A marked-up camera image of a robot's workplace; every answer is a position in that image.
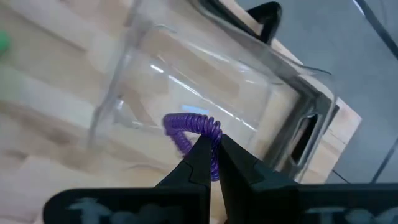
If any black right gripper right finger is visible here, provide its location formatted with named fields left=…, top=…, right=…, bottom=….
left=216, top=133, right=398, bottom=224

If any purple spring keychain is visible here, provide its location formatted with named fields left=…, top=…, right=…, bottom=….
left=162, top=112, right=223, bottom=182

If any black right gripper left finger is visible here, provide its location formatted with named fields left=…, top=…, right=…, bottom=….
left=42, top=134, right=215, bottom=224

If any black floor cable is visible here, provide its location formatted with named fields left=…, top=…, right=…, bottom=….
left=370, top=145, right=398, bottom=185
left=353, top=0, right=398, bottom=60

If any clear plastic bin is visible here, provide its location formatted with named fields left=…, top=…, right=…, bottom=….
left=86, top=0, right=338, bottom=184

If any green plastic basket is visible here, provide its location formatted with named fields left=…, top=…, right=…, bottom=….
left=0, top=30, right=11, bottom=57

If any black triangular frame bracket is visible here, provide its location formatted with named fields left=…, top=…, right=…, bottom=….
left=247, top=1, right=283, bottom=45

